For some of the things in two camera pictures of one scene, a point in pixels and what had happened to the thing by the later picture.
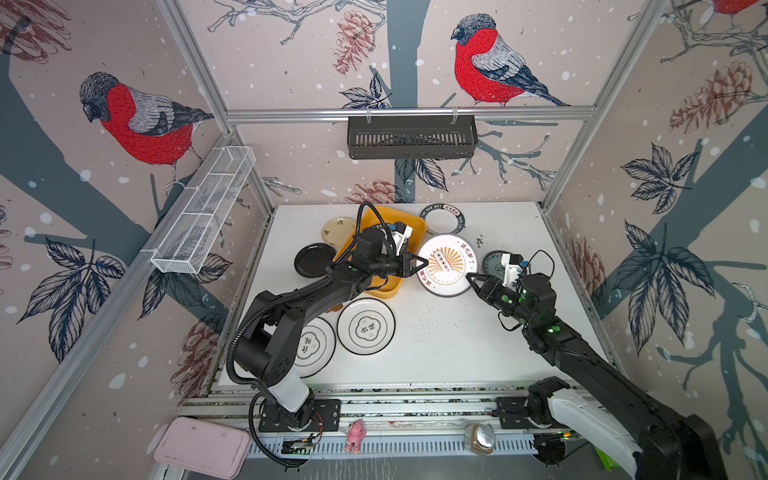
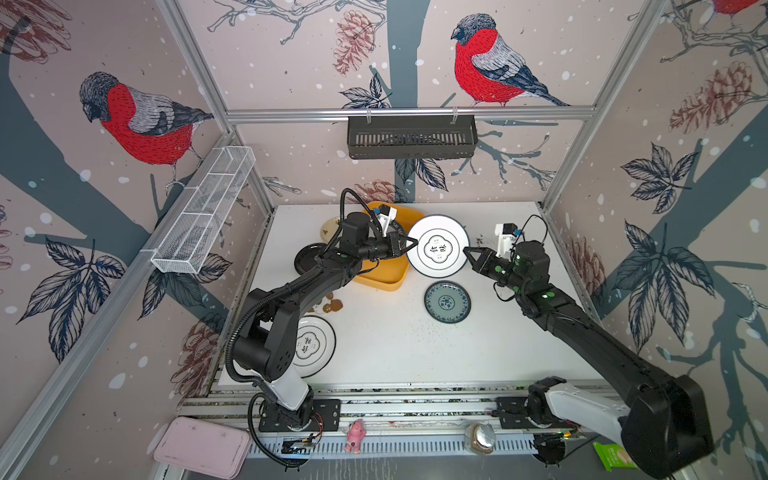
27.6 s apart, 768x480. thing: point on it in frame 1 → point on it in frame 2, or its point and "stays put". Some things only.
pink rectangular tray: x=203 y=447 stays put
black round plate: x=313 y=259 stays put
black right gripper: x=491 y=288 → x=485 y=261
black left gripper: x=404 y=267 → x=393 y=245
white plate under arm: x=316 y=348 stays put
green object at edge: x=608 y=463 stays put
